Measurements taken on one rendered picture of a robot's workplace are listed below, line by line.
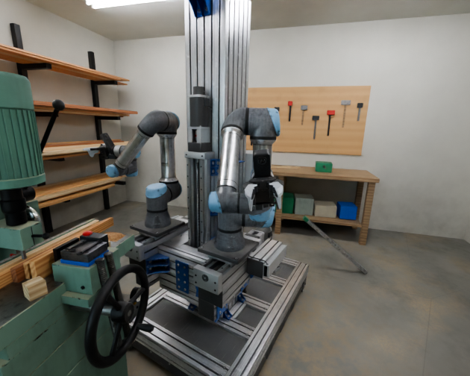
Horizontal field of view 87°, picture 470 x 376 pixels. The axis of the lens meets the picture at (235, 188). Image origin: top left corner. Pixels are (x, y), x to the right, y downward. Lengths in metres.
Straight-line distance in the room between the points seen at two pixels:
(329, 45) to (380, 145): 1.48
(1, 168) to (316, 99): 3.43
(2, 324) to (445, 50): 4.31
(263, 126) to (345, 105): 2.78
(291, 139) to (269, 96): 0.68
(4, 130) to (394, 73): 3.80
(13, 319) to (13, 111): 0.54
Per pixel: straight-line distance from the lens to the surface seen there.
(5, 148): 0.91
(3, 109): 0.91
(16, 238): 1.00
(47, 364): 1.04
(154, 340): 1.66
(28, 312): 0.92
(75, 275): 0.93
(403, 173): 4.02
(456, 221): 4.42
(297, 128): 3.74
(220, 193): 0.86
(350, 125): 3.78
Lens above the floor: 1.38
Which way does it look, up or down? 14 degrees down
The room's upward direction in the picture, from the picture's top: 1 degrees clockwise
